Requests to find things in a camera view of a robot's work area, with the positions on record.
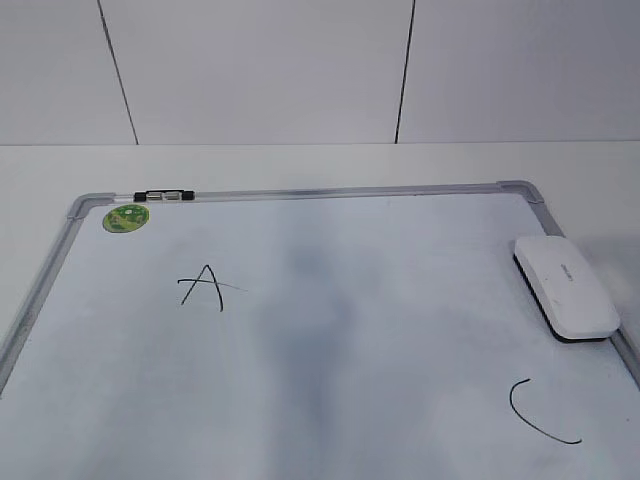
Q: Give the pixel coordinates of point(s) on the white board eraser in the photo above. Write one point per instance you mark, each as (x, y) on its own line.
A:
(575, 303)

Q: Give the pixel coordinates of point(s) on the green round magnet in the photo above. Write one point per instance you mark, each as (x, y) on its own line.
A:
(126, 218)

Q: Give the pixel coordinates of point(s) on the white board with grey frame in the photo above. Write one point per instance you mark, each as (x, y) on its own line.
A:
(361, 333)

